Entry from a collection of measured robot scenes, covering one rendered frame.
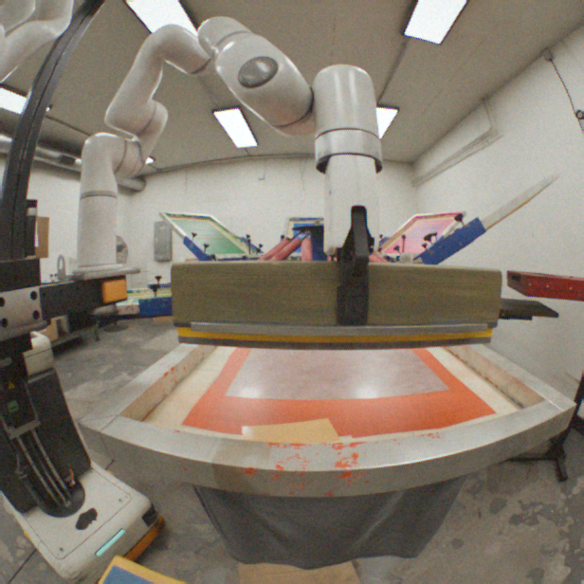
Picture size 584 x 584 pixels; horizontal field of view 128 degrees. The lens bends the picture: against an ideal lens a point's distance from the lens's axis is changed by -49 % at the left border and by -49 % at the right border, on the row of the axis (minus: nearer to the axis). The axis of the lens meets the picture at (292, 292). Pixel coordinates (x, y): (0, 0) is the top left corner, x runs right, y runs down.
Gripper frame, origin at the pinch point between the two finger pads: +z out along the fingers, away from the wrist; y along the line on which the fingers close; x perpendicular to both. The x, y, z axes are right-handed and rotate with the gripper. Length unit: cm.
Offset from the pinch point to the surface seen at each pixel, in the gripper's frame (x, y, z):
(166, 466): -16.9, 13.8, 13.2
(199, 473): -13.5, 13.8, 12.9
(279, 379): -9.0, -10.4, 14.6
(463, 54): 133, -129, -191
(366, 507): 5.2, 3.5, 31.4
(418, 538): 19, 4, 46
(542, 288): 94, -51, 4
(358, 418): 2.0, 1.1, 14.5
